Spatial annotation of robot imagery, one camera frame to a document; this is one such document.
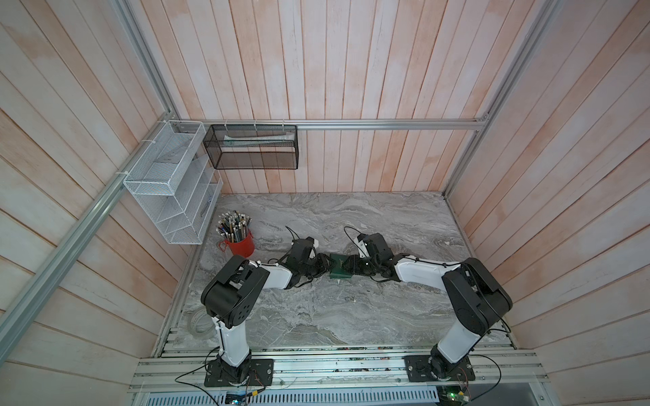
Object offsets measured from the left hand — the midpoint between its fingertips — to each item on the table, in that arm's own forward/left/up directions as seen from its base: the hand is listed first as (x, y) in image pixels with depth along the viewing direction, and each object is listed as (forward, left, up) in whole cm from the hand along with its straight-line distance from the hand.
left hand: (335, 268), depth 93 cm
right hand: (+1, -3, 0) cm, 4 cm away
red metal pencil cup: (+10, +37, -1) cm, 38 cm away
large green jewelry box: (-1, -1, +1) cm, 2 cm away
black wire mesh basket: (+47, +35, +21) cm, 63 cm away
